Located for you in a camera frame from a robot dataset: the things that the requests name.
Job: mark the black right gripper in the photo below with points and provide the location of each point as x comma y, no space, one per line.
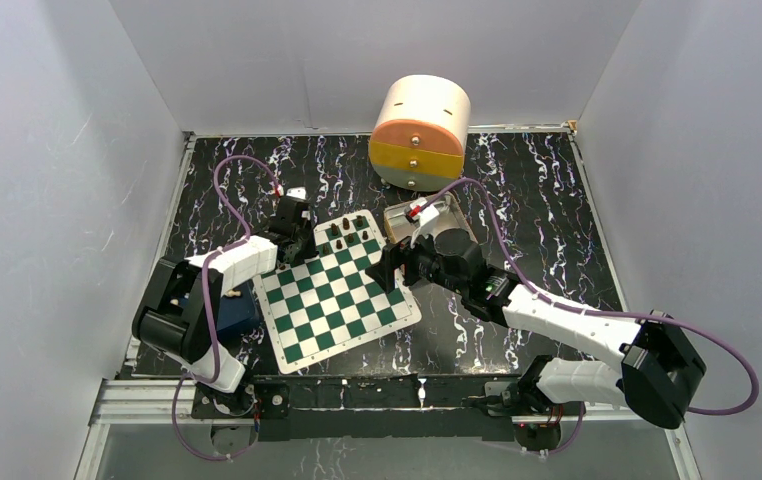
384,271

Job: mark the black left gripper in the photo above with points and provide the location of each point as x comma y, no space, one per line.
310,250

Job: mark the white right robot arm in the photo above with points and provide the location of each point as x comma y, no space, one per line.
648,366

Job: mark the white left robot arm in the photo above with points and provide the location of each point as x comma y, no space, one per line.
155,325

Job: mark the green white chess board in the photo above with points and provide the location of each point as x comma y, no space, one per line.
327,305

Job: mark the blue tin tray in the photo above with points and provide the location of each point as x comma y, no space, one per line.
233,317

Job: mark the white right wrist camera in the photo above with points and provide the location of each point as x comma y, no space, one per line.
425,219

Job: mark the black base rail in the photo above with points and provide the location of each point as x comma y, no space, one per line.
404,406

